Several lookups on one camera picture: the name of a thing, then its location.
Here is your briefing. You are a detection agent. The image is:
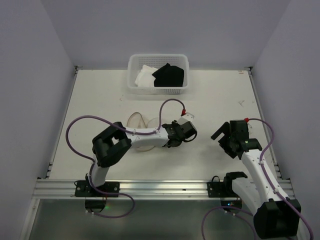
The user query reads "black bra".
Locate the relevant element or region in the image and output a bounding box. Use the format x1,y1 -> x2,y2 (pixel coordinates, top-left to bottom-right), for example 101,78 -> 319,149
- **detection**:
152,63 -> 185,87

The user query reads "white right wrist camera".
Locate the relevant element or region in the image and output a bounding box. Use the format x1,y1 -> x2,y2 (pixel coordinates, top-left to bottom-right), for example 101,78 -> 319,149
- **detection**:
244,117 -> 253,130

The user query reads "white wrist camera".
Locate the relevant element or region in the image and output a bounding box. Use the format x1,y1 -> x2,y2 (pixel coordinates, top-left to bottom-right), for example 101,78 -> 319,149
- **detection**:
176,109 -> 195,125
244,117 -> 253,130

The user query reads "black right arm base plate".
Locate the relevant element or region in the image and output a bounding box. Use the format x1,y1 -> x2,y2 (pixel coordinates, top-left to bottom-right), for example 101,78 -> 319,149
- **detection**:
206,174 -> 238,198

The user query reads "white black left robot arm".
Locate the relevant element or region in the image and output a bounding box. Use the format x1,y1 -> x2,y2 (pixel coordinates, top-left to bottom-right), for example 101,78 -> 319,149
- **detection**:
87,121 -> 198,189

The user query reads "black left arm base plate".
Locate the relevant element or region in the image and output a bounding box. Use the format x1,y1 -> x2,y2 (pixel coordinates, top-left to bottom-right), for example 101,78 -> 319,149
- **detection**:
74,180 -> 120,198

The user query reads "white mesh laundry bag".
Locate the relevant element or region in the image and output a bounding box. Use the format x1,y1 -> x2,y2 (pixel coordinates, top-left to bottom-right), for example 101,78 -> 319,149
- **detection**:
126,111 -> 163,153

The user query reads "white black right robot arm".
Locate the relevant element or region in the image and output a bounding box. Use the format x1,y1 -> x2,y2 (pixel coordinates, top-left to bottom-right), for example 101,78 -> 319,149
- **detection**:
211,120 -> 301,239

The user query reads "white perforated plastic basket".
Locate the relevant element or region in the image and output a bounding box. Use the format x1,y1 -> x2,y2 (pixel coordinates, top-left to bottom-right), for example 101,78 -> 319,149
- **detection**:
127,54 -> 190,95

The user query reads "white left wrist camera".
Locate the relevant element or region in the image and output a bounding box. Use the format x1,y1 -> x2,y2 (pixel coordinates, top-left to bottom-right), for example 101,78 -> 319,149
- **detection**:
176,109 -> 195,125

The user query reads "white bra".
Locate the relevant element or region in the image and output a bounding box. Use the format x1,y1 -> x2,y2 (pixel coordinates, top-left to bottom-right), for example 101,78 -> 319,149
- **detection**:
134,64 -> 158,88

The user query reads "aluminium table edge rail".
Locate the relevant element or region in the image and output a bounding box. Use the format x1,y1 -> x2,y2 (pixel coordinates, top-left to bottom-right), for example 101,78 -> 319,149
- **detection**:
31,178 -> 296,201

